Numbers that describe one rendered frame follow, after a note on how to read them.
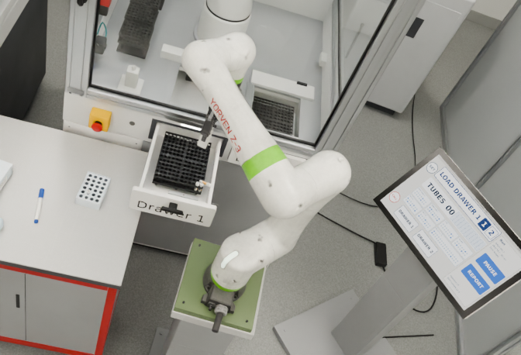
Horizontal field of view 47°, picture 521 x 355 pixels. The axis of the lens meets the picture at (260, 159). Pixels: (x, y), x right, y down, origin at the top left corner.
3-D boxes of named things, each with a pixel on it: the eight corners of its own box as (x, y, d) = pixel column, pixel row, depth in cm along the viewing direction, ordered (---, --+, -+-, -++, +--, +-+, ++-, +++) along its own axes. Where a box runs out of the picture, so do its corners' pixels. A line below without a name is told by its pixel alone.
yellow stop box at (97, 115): (106, 133, 221) (108, 121, 216) (87, 129, 220) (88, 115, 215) (110, 124, 225) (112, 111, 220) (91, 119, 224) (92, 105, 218)
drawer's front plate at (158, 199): (209, 227, 211) (216, 209, 203) (128, 208, 206) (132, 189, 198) (210, 223, 212) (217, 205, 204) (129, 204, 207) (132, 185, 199)
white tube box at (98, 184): (98, 210, 209) (99, 204, 206) (74, 203, 208) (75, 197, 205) (109, 184, 217) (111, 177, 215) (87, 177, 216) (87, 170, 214)
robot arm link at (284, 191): (304, 213, 162) (326, 197, 152) (268, 232, 155) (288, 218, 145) (269, 156, 165) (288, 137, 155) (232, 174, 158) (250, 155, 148)
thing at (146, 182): (206, 219, 211) (210, 210, 206) (134, 202, 206) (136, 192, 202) (221, 138, 237) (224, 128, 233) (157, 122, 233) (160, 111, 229)
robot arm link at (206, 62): (264, 159, 164) (286, 139, 156) (234, 171, 157) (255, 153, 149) (199, 51, 170) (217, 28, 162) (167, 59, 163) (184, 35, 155)
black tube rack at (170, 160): (198, 198, 215) (202, 187, 210) (150, 187, 212) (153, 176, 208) (208, 153, 230) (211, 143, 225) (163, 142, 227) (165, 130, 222)
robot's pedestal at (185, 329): (206, 412, 251) (256, 339, 195) (136, 394, 247) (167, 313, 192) (220, 346, 271) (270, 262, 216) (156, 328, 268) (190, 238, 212)
